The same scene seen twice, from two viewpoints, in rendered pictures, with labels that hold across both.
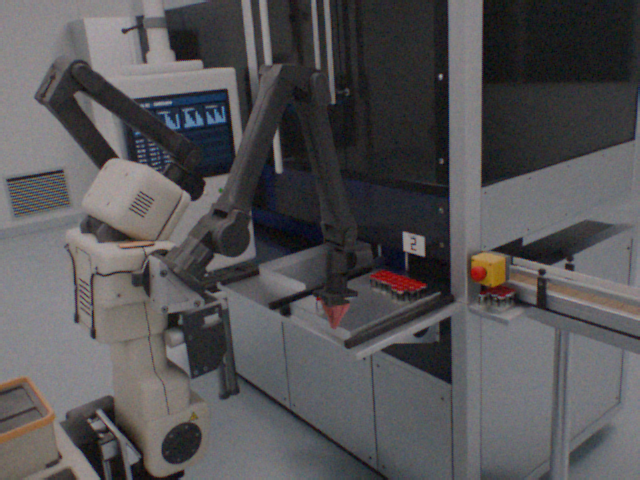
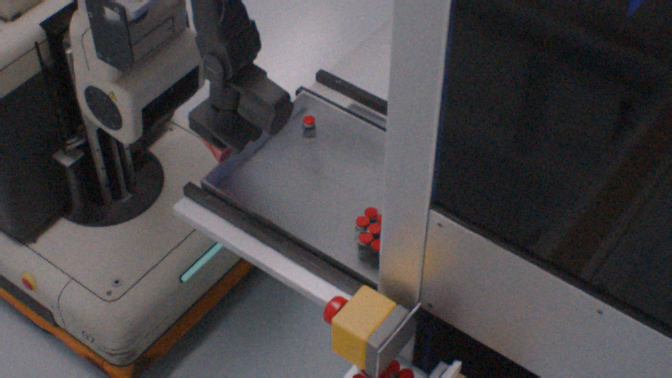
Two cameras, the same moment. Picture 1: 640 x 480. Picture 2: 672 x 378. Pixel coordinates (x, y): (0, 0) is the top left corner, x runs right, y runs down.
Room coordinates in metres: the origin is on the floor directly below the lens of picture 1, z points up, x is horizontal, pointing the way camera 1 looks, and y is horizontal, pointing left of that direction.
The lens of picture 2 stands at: (1.29, -1.15, 2.06)
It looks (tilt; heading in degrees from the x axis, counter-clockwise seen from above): 48 degrees down; 74
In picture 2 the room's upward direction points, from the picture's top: straight up
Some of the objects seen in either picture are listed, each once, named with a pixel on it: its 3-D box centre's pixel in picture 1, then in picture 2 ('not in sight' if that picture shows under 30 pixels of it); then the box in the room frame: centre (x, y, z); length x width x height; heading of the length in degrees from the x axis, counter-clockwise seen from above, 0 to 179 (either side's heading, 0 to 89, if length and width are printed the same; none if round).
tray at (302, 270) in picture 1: (322, 264); not in sight; (1.93, 0.00, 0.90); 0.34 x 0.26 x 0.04; 127
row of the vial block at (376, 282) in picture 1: (392, 289); (395, 215); (1.66, -0.20, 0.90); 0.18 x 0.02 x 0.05; 37
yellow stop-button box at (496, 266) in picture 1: (489, 268); (368, 330); (1.53, -0.45, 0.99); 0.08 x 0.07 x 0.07; 127
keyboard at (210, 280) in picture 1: (213, 282); not in sight; (2.05, 0.40, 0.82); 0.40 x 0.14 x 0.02; 125
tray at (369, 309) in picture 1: (365, 303); (337, 186); (1.59, -0.11, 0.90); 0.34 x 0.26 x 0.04; 127
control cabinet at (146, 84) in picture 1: (177, 171); not in sight; (2.26, 0.52, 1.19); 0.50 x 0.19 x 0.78; 125
